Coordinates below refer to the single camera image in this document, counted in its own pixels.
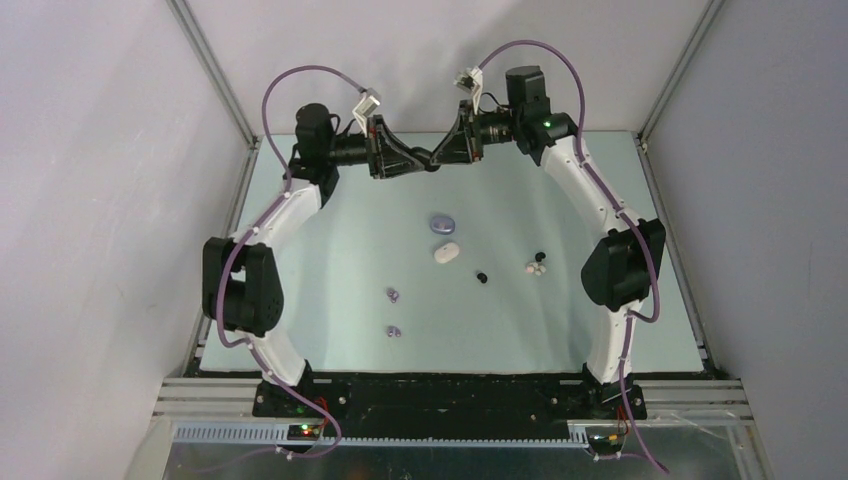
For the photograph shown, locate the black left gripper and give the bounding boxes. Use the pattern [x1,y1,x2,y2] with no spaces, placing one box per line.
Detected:
[324,116,423,180]

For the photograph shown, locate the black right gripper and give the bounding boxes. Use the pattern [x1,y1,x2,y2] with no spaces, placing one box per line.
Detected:
[430,100,522,166]

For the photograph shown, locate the white earbud charging case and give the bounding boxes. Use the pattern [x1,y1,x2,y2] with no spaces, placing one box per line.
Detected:
[433,242,460,264]

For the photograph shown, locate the black earbud charging case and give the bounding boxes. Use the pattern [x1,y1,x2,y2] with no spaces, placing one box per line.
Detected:
[425,155,441,173]

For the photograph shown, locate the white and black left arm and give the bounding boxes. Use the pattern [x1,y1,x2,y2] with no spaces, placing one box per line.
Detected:
[202,103,439,417]

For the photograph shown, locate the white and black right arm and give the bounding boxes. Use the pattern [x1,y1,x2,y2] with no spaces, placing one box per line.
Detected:
[425,66,666,418]

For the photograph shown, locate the purple earbud charging case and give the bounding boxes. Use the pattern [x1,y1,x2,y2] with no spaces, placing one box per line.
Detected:
[429,215,456,235]

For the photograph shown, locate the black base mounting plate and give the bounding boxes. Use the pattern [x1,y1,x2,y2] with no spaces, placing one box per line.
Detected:
[252,372,647,441]

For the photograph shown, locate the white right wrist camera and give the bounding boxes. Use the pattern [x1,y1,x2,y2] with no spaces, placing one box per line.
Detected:
[453,67,483,95]

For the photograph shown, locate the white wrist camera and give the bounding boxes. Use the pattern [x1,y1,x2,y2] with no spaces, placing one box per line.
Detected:
[453,67,483,95]
[352,88,382,133]

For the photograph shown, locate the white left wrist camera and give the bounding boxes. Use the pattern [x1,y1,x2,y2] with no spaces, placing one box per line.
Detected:
[352,88,382,133]

